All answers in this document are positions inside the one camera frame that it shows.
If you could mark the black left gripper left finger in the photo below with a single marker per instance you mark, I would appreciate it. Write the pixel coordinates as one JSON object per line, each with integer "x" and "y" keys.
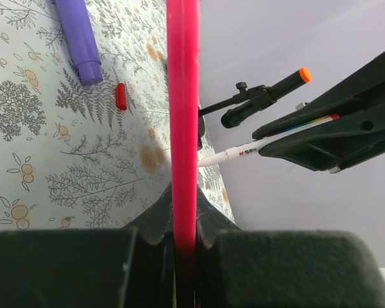
{"x": 122, "y": 267}

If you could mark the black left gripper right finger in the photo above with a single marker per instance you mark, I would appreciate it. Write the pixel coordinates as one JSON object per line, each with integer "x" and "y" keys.
{"x": 292, "y": 268}

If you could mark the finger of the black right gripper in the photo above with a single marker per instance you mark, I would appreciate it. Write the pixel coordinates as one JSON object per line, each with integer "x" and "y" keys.
{"x": 357, "y": 135}
{"x": 347, "y": 94}

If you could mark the red capped whiteboard marker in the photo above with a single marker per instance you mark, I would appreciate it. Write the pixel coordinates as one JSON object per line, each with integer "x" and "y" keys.
{"x": 254, "y": 146}

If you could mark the pink framed whiteboard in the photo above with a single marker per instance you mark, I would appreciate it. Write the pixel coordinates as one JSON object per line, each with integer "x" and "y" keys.
{"x": 183, "y": 75}

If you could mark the black stick with orange tip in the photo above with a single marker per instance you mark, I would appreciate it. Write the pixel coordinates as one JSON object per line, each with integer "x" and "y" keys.
{"x": 256, "y": 99}

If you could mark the black microphone with grey head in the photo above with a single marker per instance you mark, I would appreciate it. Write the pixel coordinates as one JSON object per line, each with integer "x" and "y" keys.
{"x": 201, "y": 132}

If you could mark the floral patterned table mat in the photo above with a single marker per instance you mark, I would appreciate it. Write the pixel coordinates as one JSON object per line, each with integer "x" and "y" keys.
{"x": 69, "y": 158}

